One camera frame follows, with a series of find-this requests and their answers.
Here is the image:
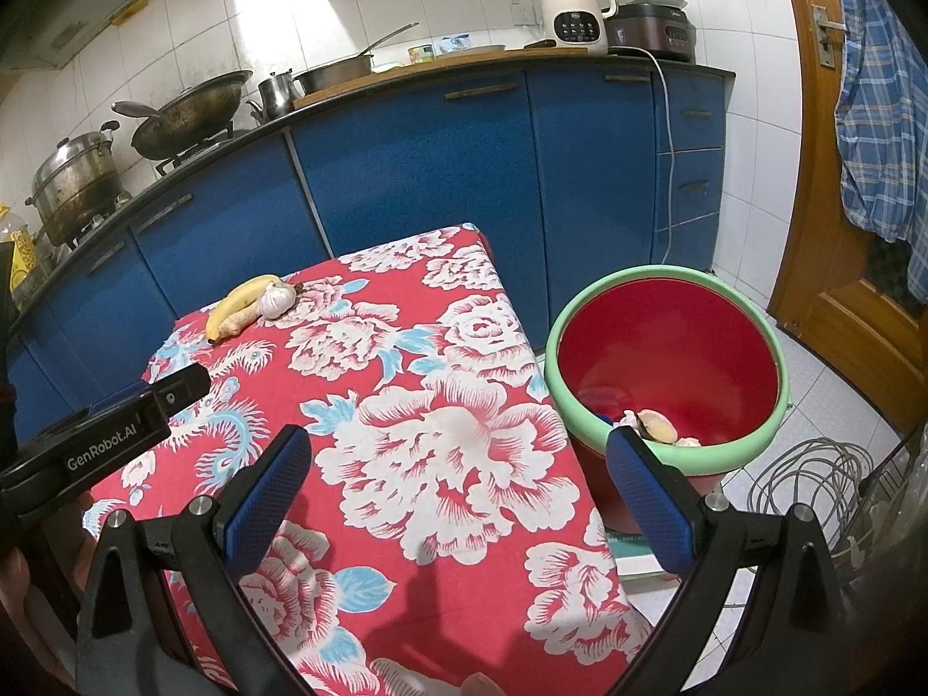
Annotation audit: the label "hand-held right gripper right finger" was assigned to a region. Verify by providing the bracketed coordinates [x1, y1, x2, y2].
[605, 426, 853, 696]

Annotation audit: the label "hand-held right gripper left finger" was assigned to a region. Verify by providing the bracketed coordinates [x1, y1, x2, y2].
[76, 424, 316, 696]

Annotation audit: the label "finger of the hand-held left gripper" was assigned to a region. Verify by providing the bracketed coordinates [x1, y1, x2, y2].
[148, 364, 213, 418]

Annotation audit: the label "red bin with green rim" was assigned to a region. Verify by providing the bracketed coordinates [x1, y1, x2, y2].
[543, 266, 790, 532]

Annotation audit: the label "person's left hand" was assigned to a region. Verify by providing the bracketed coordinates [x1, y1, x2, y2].
[0, 543, 41, 661]

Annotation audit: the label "flat book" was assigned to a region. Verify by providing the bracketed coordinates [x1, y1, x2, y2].
[605, 529, 677, 582]

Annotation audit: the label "yellow banana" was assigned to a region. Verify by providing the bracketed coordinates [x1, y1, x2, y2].
[205, 274, 288, 343]

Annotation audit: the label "garlic bulb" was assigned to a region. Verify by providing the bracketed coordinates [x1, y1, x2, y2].
[259, 282, 298, 320]

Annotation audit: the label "red floral tablecloth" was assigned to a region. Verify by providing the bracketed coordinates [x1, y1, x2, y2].
[81, 224, 654, 696]

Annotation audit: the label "plastic bottle yellow contents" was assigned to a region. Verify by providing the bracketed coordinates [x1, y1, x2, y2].
[0, 204, 39, 298]

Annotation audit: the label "steel steamer pot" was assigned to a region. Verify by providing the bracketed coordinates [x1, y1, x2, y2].
[25, 119, 133, 248]

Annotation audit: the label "gas stove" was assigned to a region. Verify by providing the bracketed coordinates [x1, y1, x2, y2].
[155, 126, 252, 176]

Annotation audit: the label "dark wok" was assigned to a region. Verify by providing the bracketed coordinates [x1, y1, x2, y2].
[130, 71, 253, 161]

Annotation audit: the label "small steel kettle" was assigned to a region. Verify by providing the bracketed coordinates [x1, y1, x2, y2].
[246, 71, 303, 124]

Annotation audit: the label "wooden door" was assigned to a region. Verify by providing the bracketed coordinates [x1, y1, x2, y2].
[764, 0, 928, 436]

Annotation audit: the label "blue kitchen cabinet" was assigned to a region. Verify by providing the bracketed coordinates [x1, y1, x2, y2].
[0, 61, 737, 443]

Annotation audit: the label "wooden cutting board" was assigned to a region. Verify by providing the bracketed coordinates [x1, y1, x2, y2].
[293, 50, 510, 114]

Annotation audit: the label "blue plaid shirt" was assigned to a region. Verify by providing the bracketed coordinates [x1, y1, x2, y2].
[830, 0, 928, 306]

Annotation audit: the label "dark rice cooker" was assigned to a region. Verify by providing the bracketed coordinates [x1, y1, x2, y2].
[605, 1, 698, 63]

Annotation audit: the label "metal door latch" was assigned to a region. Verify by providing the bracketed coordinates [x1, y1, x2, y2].
[810, 6, 848, 71]

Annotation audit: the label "coiled grey cable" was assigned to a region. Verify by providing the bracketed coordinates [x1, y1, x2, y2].
[746, 437, 880, 561]

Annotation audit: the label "white power cable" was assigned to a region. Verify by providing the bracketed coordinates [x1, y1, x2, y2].
[647, 47, 680, 267]

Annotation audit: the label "long-handled steel pan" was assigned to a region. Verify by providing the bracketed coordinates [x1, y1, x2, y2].
[293, 21, 420, 95]

